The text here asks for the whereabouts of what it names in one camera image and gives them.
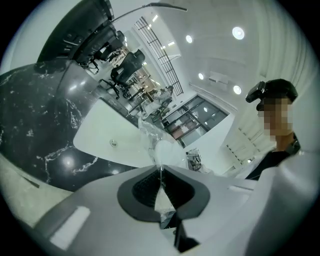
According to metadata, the black office chair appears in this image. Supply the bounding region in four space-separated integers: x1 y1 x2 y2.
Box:
99 48 146 101
88 41 114 71

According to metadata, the black curved equipment housing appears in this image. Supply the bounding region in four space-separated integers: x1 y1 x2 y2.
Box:
37 0 120 65

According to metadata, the ceiling air vent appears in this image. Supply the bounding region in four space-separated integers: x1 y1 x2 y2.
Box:
208 71 230 85

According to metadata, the black marble table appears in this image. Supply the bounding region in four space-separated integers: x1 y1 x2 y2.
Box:
0 62 141 193

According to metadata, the person's body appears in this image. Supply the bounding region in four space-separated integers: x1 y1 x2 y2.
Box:
239 78 305 181

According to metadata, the dark glass partition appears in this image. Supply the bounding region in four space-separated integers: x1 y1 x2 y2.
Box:
161 94 230 148

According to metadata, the black head-worn camera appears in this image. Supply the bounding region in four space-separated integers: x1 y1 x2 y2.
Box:
245 81 266 104

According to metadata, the person's left forearm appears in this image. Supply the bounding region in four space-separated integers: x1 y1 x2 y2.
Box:
249 151 318 256

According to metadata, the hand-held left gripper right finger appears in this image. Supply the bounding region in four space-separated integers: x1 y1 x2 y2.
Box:
161 165 261 256

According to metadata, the clear plastic bag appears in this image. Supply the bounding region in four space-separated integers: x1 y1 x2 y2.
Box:
72 96 187 230

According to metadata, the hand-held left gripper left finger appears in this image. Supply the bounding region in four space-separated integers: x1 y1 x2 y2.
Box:
32 164 177 256

